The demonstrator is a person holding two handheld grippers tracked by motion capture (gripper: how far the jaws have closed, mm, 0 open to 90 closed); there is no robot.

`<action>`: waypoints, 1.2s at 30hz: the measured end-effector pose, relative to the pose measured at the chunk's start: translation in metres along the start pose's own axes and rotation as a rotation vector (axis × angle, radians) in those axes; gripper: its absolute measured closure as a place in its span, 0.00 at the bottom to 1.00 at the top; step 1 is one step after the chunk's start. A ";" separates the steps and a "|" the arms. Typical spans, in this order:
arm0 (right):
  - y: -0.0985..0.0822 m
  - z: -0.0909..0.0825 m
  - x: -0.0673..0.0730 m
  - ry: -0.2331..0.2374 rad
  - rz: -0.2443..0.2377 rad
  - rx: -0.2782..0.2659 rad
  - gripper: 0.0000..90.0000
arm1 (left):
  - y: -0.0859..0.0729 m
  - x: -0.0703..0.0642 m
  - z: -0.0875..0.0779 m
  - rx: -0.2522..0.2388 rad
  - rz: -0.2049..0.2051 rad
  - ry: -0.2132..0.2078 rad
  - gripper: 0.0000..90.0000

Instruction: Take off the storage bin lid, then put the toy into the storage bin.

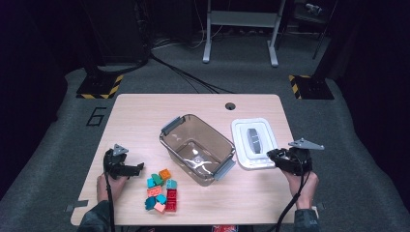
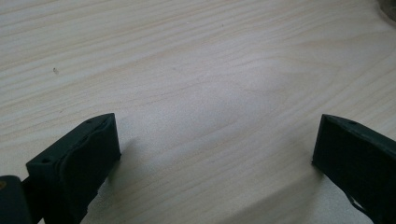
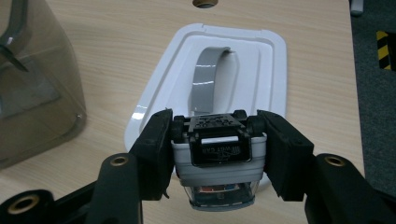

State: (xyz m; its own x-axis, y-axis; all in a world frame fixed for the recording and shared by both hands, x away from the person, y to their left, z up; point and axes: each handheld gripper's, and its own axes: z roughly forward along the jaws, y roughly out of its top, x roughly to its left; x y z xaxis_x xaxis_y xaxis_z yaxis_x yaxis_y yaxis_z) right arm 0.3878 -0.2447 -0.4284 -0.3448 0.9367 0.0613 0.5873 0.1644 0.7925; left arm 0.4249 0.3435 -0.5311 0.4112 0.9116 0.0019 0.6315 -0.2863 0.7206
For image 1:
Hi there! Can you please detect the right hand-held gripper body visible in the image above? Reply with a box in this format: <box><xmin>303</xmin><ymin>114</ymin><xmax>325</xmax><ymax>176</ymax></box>
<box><xmin>283</xmin><ymin>138</ymin><xmax>325</xmax><ymax>177</ymax></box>

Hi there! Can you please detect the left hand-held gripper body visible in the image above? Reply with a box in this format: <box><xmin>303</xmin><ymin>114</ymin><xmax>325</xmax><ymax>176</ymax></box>
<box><xmin>102</xmin><ymin>143</ymin><xmax>130</xmax><ymax>180</ymax></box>

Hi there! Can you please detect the salmon toy brick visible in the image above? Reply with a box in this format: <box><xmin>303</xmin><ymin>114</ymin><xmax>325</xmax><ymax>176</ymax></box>
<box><xmin>146</xmin><ymin>186</ymin><xmax>163</xmax><ymax>198</ymax></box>

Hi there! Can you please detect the white lid with grey handle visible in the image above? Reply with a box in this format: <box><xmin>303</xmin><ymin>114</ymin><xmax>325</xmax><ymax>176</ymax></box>
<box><xmin>230</xmin><ymin>117</ymin><xmax>279</xmax><ymax>171</ymax></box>

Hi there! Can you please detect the dark teal toy brick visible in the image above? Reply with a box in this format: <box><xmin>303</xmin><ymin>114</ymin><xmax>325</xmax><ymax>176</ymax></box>
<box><xmin>144</xmin><ymin>196</ymin><xmax>158</xmax><ymax>212</ymax></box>

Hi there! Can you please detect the transparent brown storage box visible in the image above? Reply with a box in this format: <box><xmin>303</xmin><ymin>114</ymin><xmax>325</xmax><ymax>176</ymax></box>
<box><xmin>159</xmin><ymin>113</ymin><xmax>237</xmax><ymax>188</ymax></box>

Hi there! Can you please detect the white toy car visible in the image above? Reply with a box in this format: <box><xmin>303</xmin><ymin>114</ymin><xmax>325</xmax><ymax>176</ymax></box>
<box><xmin>190</xmin><ymin>154</ymin><xmax>215</xmax><ymax>177</ymax></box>

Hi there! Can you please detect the person's left hand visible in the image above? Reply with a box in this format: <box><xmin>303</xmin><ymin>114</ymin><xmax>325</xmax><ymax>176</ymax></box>
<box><xmin>96</xmin><ymin>173</ymin><xmax>129</xmax><ymax>203</ymax></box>

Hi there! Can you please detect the person's right hand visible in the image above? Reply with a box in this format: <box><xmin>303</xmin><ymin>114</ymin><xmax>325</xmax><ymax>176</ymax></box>
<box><xmin>283</xmin><ymin>170</ymin><xmax>320</xmax><ymax>211</ymax></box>

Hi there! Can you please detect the grey tape piece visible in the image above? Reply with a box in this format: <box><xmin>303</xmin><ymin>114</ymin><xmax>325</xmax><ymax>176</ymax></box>
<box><xmin>65</xmin><ymin>199</ymin><xmax>89</xmax><ymax>213</ymax></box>

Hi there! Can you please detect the red printed object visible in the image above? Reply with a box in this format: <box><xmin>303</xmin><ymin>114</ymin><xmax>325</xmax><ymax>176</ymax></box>
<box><xmin>211</xmin><ymin>224</ymin><xmax>239</xmax><ymax>232</ymax></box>

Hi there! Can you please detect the black equipment cabinet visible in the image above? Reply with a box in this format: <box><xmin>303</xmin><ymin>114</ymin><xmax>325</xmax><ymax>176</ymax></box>
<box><xmin>81</xmin><ymin>0</ymin><xmax>151</xmax><ymax>66</ymax></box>

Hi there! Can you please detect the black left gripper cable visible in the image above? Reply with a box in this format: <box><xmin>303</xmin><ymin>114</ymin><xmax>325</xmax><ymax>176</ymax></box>
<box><xmin>103</xmin><ymin>172</ymin><xmax>116</xmax><ymax>232</ymax></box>

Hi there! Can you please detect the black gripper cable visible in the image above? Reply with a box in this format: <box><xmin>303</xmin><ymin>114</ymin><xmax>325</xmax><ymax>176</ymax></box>
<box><xmin>103</xmin><ymin>172</ymin><xmax>116</xmax><ymax>232</ymax></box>
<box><xmin>274</xmin><ymin>158</ymin><xmax>312</xmax><ymax>232</ymax></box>

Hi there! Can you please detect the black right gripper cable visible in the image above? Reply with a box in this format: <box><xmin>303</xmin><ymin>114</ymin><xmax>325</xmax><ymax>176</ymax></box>
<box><xmin>274</xmin><ymin>158</ymin><xmax>312</xmax><ymax>232</ymax></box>

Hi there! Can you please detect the black yellow striped base plate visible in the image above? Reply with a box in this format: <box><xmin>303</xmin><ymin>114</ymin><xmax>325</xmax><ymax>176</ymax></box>
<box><xmin>75</xmin><ymin>73</ymin><xmax>125</xmax><ymax>100</ymax></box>
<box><xmin>288</xmin><ymin>74</ymin><xmax>336</xmax><ymax>101</ymax></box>

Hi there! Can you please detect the black floor cable bundle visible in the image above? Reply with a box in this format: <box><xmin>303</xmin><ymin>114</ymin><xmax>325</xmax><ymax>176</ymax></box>
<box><xmin>149</xmin><ymin>52</ymin><xmax>236</xmax><ymax>95</ymax></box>

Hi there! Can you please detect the white metal desk frame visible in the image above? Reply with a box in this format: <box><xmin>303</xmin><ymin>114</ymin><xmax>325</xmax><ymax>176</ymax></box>
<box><xmin>202</xmin><ymin>0</ymin><xmax>288</xmax><ymax>68</ymax></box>

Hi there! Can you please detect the grey camera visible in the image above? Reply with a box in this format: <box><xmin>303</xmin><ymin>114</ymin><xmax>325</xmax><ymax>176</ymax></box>
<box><xmin>304</xmin><ymin>2</ymin><xmax>323</xmax><ymax>16</ymax></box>

